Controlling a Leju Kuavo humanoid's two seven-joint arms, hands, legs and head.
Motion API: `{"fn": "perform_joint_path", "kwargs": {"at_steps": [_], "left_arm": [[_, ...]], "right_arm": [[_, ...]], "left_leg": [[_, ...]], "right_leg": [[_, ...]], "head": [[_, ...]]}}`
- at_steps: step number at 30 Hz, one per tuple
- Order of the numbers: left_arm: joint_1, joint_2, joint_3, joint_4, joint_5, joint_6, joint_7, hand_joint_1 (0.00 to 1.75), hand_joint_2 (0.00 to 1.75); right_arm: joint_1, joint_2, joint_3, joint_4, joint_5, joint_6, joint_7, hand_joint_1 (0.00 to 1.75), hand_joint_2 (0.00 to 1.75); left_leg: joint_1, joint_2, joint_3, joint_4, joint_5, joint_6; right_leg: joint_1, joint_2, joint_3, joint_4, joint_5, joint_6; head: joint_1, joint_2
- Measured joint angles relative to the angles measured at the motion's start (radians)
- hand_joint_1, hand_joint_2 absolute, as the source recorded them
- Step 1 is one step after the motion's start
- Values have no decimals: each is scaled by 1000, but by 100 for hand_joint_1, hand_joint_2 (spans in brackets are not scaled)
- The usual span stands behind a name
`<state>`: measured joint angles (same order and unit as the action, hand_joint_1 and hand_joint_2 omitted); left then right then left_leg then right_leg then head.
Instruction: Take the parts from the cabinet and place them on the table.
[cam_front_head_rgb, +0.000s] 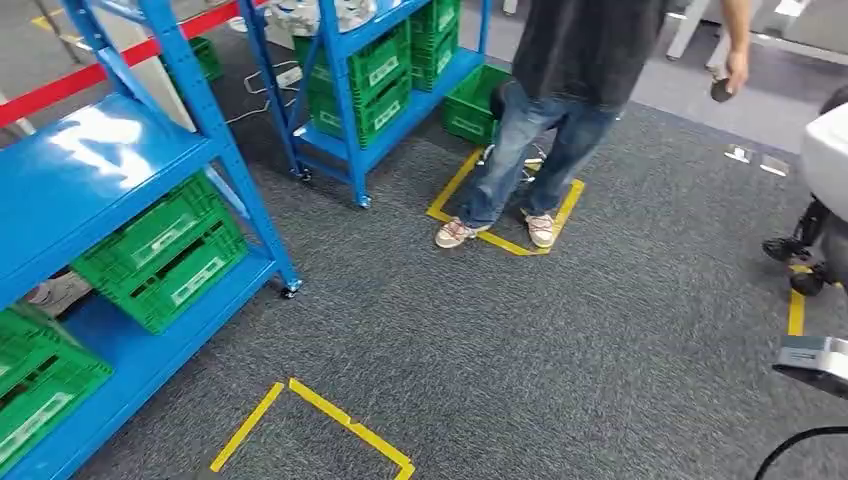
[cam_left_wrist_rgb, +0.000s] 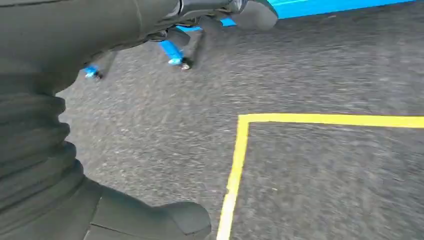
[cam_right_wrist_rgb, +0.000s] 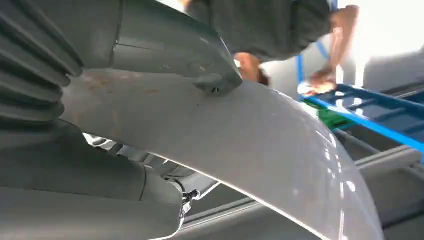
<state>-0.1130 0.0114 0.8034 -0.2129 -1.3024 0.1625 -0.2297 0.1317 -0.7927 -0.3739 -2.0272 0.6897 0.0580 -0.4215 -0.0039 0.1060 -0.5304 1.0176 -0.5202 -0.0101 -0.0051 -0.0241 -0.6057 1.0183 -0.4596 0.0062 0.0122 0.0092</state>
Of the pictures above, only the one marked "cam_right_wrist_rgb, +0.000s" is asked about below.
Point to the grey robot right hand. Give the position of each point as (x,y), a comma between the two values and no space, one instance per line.
(159,43)

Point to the person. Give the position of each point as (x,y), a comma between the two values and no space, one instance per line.
(265,26)

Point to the green plastic crate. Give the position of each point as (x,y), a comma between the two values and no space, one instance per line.
(331,119)

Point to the blue metal rack frame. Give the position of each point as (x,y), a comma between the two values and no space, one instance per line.
(367,123)

